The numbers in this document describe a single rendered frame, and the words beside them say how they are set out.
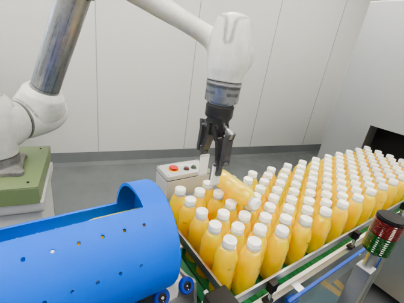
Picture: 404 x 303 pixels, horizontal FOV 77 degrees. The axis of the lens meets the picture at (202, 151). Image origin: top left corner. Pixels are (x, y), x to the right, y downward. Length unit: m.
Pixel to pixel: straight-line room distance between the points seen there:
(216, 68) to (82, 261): 0.49
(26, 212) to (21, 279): 0.55
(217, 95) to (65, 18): 0.60
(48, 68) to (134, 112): 2.32
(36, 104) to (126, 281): 0.77
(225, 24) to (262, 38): 3.26
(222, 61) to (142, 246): 0.44
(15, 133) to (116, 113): 2.31
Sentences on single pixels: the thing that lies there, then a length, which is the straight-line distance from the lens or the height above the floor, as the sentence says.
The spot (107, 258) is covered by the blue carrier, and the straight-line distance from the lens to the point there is 0.56.
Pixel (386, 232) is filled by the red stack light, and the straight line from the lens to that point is 0.75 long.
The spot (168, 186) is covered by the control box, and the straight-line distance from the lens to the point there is 0.99.
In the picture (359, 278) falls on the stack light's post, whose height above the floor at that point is 1.07.
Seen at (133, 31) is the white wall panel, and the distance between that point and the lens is 3.22.
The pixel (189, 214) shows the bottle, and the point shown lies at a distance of 0.87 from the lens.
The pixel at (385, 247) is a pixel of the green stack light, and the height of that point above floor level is 1.19.
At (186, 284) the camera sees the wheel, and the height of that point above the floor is 0.97.
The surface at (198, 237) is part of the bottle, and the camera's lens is 0.85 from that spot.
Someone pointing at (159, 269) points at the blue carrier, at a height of 1.12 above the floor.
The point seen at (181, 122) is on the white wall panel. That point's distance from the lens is 3.54.
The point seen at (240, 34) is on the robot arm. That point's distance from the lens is 0.63.
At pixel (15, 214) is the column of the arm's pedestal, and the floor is 0.95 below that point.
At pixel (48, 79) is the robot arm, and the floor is 1.38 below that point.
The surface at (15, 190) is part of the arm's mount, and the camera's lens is 1.03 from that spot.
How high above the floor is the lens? 1.57
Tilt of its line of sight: 23 degrees down
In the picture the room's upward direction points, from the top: 8 degrees clockwise
